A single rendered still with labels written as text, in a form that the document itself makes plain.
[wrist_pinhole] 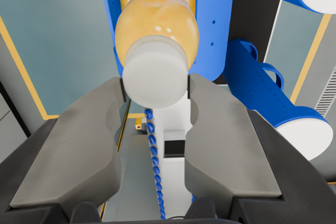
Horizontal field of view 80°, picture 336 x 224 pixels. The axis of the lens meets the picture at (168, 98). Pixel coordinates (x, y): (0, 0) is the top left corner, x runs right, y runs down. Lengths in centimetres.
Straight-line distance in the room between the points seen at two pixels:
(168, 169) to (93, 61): 114
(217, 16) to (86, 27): 144
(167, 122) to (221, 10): 59
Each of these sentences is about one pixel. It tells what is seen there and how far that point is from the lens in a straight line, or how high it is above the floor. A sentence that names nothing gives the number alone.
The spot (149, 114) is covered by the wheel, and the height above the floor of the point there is 98.
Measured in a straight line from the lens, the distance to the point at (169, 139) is 90.
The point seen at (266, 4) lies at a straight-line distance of 161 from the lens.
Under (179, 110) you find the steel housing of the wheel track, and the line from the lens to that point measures 86.
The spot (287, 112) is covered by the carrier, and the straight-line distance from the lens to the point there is 92.
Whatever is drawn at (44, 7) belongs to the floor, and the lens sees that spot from 186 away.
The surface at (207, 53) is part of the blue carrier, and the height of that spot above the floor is 121.
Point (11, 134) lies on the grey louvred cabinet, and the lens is 243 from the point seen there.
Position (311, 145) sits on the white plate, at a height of 104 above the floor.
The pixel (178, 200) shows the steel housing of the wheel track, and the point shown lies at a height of 93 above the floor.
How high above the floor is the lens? 160
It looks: 55 degrees down
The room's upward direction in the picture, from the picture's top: 179 degrees clockwise
